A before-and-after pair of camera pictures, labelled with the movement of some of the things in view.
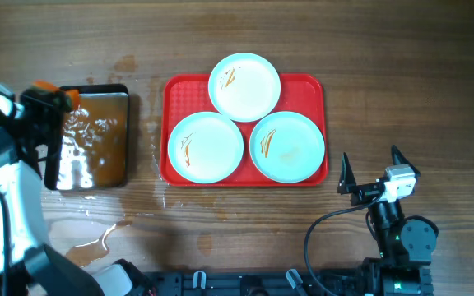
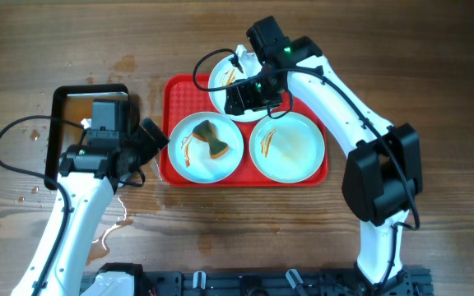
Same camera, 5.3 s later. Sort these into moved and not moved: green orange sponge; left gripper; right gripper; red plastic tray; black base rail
Moved: left gripper; right gripper; green orange sponge
Not moved: red plastic tray; black base rail
